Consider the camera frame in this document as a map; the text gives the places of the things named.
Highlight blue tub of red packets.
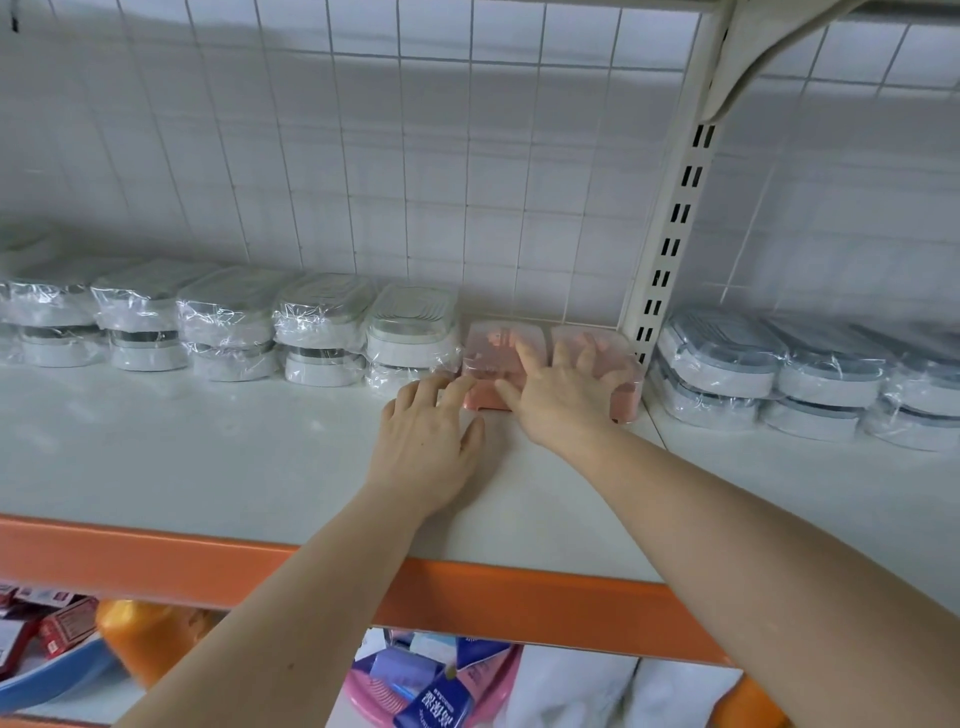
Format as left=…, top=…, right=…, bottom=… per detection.
left=0, top=585, right=114, bottom=716

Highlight orange metal store shelving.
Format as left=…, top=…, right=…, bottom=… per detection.
left=0, top=0, right=960, bottom=728

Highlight pink tub of blue packets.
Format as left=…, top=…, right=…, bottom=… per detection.
left=348, top=630, right=524, bottom=728

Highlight stacks of clear-lid soap dishes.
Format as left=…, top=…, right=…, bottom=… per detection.
left=0, top=225, right=464, bottom=399

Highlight wide orange plastic bottle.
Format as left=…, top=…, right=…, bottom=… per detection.
left=709, top=675, right=792, bottom=728

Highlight person's right hand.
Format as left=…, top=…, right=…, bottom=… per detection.
left=495, top=333, right=639, bottom=459

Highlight person's left forearm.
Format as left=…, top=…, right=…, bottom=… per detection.
left=120, top=487, right=452, bottom=728

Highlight person's left hand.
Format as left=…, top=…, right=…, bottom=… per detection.
left=364, top=372, right=489, bottom=519

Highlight person's right forearm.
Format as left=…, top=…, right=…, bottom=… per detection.
left=585, top=427, right=960, bottom=728

